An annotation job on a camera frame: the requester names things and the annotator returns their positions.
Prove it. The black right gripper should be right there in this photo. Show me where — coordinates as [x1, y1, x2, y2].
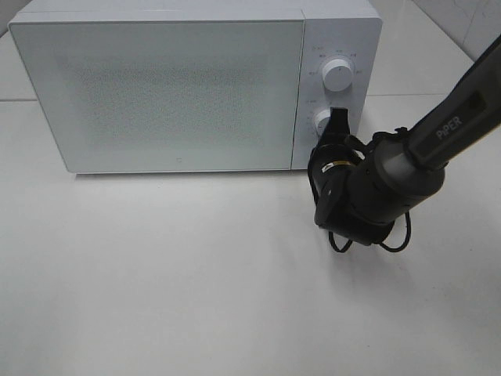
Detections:
[307, 107, 366, 231]

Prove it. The white microwave knob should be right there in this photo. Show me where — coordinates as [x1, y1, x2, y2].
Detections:
[322, 57, 354, 92]
[312, 109, 331, 137]

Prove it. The white microwave door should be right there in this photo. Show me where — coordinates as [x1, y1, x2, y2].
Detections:
[11, 20, 303, 173]

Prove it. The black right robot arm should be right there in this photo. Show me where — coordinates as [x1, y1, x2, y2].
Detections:
[307, 39, 500, 253]

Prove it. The white microwave oven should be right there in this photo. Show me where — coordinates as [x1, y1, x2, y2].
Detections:
[9, 1, 383, 171]

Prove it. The black camera cable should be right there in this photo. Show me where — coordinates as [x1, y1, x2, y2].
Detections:
[326, 211, 412, 254]

